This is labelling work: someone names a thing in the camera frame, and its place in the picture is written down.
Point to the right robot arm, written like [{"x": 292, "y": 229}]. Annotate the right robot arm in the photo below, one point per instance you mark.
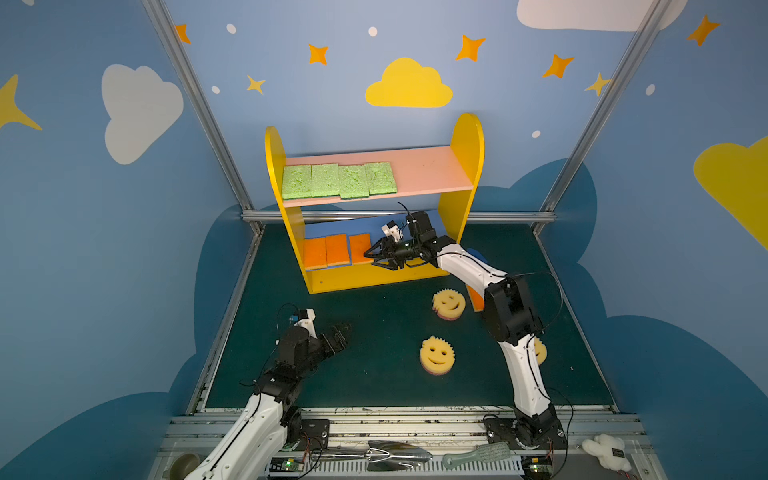
[{"x": 509, "y": 315}]

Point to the pale green brush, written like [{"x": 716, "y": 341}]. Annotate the pale green brush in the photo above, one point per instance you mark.
[{"x": 488, "y": 453}]

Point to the green circuit board left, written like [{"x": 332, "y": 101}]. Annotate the green circuit board left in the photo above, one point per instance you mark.
[{"x": 287, "y": 465}]

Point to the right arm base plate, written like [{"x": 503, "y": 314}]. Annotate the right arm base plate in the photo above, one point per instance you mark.
[{"x": 525, "y": 434}]

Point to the white plush toy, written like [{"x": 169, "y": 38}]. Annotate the white plush toy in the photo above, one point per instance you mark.
[{"x": 610, "y": 452}]

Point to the green sponge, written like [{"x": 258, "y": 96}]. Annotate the green sponge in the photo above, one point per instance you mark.
[
  {"x": 325, "y": 180},
  {"x": 353, "y": 182},
  {"x": 380, "y": 178},
  {"x": 297, "y": 182}
]

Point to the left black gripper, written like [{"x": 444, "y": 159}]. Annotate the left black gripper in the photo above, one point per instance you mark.
[{"x": 327, "y": 344}]

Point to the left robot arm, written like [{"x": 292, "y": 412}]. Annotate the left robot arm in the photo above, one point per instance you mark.
[{"x": 271, "y": 418}]

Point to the circuit board right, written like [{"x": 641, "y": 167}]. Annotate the circuit board right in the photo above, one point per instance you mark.
[{"x": 537, "y": 468}]

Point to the yellow shelf with pink and blue boards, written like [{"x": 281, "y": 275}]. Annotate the yellow shelf with pink and blue boards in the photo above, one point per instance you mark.
[{"x": 452, "y": 172}]

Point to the smiley sponge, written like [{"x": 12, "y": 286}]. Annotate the smiley sponge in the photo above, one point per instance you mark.
[
  {"x": 448, "y": 304},
  {"x": 436, "y": 356},
  {"x": 540, "y": 350}
]

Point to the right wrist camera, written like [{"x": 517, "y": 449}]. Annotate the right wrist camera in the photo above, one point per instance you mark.
[{"x": 393, "y": 231}]

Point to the orange sponge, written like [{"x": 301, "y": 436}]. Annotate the orange sponge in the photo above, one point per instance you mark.
[
  {"x": 315, "y": 254},
  {"x": 358, "y": 245},
  {"x": 476, "y": 299},
  {"x": 337, "y": 250}
]

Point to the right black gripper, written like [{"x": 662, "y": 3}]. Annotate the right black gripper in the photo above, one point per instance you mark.
[{"x": 391, "y": 252}]

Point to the silver metal trowel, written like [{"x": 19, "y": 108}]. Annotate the silver metal trowel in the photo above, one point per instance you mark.
[{"x": 380, "y": 456}]

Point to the small round bowl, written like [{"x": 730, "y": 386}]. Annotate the small round bowl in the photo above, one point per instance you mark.
[{"x": 182, "y": 466}]

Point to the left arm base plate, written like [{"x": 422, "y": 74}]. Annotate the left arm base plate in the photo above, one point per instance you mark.
[{"x": 307, "y": 433}]

